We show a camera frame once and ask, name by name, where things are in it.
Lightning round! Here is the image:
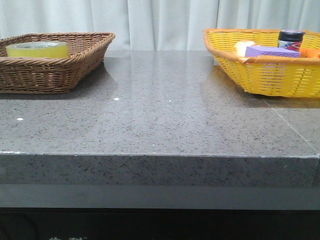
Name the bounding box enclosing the brown wicker basket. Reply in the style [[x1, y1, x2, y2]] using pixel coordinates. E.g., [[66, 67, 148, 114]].
[[0, 32, 116, 94]]

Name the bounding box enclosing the orange object in basket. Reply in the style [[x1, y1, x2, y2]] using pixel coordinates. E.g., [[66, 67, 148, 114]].
[[299, 47, 320, 59]]

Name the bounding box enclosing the yellow woven plastic basket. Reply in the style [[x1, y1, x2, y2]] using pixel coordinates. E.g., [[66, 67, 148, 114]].
[[203, 28, 320, 98]]

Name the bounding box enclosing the purple sponge block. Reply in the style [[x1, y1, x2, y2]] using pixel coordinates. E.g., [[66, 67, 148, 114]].
[[245, 46, 301, 58]]

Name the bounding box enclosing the round bread roll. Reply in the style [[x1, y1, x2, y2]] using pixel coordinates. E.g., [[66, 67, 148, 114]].
[[233, 40, 260, 57]]

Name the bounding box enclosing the white curtain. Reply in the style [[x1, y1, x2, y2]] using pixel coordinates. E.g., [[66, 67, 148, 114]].
[[0, 0, 320, 51]]

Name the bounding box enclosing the dark can with label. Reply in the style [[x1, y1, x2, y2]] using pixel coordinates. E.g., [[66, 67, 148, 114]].
[[277, 29, 306, 52]]

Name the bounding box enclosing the yellow packing tape roll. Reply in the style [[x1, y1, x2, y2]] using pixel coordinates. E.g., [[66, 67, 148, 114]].
[[5, 41, 69, 58]]

